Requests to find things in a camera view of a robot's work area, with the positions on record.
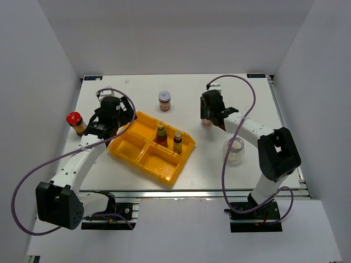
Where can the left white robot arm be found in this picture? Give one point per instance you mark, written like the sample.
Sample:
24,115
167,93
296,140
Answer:
59,201

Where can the blue table label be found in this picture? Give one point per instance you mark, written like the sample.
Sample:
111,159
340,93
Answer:
93,78
256,75

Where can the aluminium table frame rail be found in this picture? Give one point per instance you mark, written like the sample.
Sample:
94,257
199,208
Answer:
303,193

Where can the right blue table label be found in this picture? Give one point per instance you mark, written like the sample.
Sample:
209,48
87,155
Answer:
256,75

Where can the small yellow-label dark bottle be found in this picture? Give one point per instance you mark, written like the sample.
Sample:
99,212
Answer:
177,142

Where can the pink-lid spice shaker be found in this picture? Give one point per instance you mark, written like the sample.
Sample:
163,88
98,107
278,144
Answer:
206,123

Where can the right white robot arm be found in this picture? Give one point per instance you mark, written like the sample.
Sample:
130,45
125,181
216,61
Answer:
277,153

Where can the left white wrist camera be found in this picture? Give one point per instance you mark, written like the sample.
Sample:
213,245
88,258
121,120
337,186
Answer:
105,92

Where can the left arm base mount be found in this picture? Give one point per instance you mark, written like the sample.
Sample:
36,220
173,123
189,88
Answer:
103,211

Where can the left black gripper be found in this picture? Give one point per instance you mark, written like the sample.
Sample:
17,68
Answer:
126,115

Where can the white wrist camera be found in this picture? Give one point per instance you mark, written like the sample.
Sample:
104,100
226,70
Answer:
105,92
214,86

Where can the red-lid sauce jar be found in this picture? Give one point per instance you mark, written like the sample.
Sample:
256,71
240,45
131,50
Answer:
75,120

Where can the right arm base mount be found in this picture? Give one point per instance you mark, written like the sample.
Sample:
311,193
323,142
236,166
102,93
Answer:
258,221

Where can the yellow four-compartment plastic tray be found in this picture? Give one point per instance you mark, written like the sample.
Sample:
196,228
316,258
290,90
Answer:
138,147

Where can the red-label sauce bottle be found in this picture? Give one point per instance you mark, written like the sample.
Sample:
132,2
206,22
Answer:
161,137

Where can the clear glass jar steel lid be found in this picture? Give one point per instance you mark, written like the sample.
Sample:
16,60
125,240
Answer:
236,152

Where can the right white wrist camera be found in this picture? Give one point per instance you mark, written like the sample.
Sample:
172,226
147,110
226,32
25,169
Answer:
214,86

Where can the white-lid sauce jar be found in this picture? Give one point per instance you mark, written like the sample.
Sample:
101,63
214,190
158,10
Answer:
164,98

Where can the left blue table label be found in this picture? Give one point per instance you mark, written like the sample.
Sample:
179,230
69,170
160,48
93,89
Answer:
93,78

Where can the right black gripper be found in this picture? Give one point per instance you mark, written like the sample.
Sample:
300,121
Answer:
203,113

